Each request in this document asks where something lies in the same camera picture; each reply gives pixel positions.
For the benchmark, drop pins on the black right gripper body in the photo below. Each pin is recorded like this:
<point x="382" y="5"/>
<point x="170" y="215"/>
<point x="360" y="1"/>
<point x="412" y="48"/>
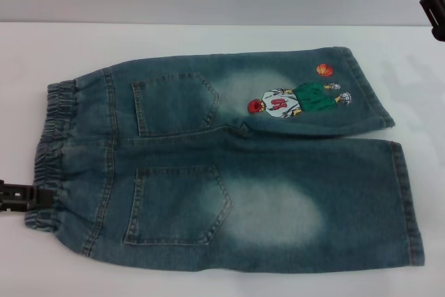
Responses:
<point x="439" y="35"/>

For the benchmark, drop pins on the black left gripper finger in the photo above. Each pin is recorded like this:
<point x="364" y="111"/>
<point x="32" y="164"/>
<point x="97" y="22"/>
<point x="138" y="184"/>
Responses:
<point x="24" y="198"/>

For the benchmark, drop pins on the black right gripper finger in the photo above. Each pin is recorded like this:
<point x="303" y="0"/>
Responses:
<point x="435" y="13"/>

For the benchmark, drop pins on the blue denim shorts with cartoon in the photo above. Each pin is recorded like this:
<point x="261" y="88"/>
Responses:
<point x="278" y="189"/>

